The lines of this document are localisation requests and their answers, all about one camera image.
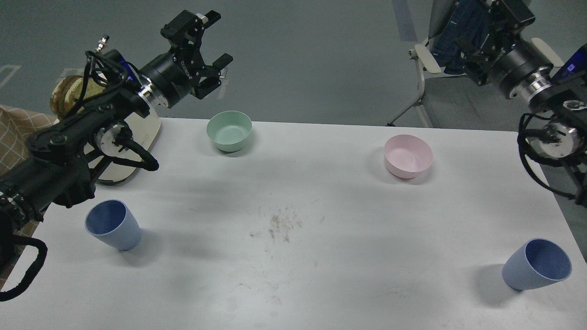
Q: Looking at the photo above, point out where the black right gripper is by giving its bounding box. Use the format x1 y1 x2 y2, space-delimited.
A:
456 0 554 99

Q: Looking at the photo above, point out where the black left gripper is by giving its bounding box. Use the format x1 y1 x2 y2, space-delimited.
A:
139 10 233 108

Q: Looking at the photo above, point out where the blue cup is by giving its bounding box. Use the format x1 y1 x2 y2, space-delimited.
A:
85 200 142 251
502 238 572 291

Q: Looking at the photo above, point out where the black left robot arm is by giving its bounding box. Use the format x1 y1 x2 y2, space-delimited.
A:
1 10 233 302

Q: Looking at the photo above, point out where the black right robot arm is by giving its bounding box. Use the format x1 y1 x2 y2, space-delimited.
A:
456 0 587 205

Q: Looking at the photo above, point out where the blue denim jacket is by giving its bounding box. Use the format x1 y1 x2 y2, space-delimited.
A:
432 0 490 75

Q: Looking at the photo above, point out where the grey office chair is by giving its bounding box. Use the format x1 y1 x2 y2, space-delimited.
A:
386 0 565 129

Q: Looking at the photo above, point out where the green bowl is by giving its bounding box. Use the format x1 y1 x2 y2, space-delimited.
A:
207 110 252 153

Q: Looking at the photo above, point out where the cream toaster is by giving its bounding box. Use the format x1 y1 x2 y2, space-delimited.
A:
53 108 162 186

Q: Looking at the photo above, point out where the pink bowl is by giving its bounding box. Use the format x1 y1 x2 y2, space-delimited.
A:
383 134 433 179

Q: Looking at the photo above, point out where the bread slice back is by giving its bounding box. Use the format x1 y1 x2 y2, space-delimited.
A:
50 75 83 120

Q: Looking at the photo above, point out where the beige patterned cloth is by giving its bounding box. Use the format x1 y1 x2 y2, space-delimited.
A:
0 105 57 290

